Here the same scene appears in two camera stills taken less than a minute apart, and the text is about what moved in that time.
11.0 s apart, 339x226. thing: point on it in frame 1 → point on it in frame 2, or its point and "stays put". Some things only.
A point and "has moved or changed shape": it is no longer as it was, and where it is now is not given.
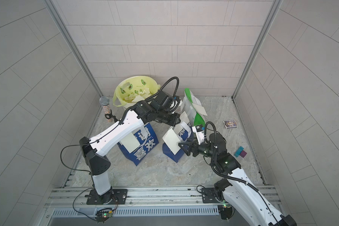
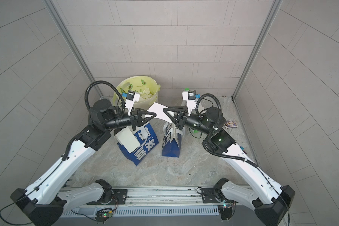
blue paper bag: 147,138 stays put
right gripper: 193,145 → 184,122
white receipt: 130,142 stays put
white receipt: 172,141 has moved or changed shape
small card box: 230,124 stays put
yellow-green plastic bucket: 131,85 stays put
